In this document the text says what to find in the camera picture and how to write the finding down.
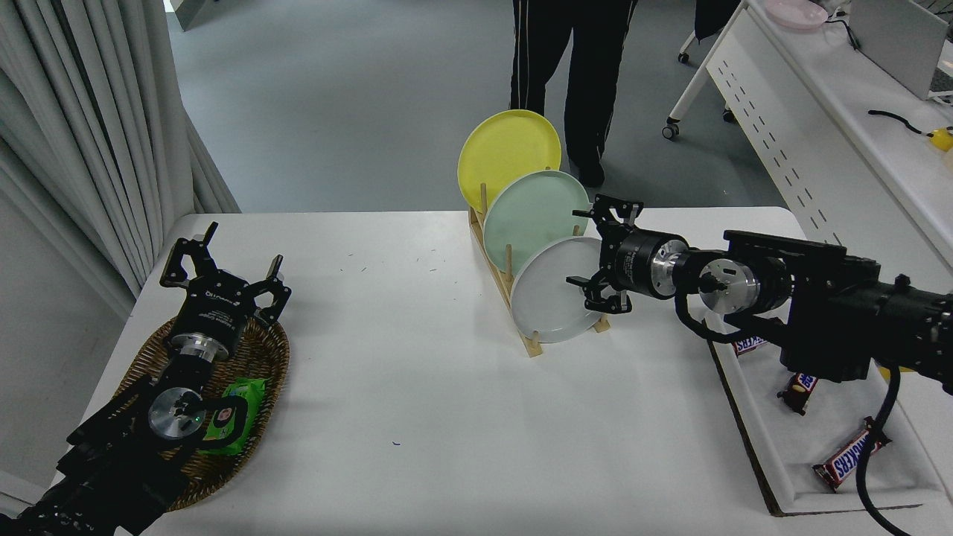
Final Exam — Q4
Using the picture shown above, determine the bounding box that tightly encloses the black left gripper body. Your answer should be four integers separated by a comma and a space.
173, 270, 258, 346

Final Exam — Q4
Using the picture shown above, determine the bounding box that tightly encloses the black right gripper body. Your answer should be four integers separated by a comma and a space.
600, 222, 656, 297

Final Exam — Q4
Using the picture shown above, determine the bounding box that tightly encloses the grey plate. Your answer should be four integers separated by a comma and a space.
510, 237, 610, 344

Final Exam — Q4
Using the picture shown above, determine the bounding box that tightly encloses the pale green plate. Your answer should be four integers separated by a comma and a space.
483, 170, 591, 258

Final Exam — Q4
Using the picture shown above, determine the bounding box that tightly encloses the wooden plate rack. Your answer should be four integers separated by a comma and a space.
468, 182, 613, 358

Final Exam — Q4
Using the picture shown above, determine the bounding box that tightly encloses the yellow plate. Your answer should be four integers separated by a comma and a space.
457, 109, 562, 214

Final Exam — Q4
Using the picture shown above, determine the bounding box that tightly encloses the pink plate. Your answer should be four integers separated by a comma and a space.
765, 0, 829, 31

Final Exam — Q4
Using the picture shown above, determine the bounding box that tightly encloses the brown wicker basket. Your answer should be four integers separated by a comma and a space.
112, 316, 291, 512

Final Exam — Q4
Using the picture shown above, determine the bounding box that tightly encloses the green wet wipes pack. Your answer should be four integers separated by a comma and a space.
197, 377, 267, 456

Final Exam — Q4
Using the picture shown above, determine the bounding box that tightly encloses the person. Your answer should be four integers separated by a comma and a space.
509, 0, 639, 188

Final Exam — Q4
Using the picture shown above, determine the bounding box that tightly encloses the grey curtain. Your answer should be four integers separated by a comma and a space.
0, 0, 241, 321

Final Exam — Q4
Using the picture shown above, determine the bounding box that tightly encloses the snack bar with white script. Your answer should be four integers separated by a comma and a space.
777, 372, 818, 415

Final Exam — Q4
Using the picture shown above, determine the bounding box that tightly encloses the white perforated desk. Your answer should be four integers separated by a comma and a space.
663, 0, 953, 276

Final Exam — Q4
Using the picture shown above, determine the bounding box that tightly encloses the white foam tray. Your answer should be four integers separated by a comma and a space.
702, 313, 946, 517

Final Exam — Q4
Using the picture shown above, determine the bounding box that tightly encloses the grey cabinet corner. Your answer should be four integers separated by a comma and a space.
168, 0, 220, 32

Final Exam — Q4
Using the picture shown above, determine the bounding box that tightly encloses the grey laptop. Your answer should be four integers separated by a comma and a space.
849, 0, 950, 101

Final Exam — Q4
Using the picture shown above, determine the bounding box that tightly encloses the thin black desk cable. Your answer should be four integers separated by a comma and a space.
823, 15, 863, 51

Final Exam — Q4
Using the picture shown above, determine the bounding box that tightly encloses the black cable with plug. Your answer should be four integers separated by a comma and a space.
868, 109, 935, 138

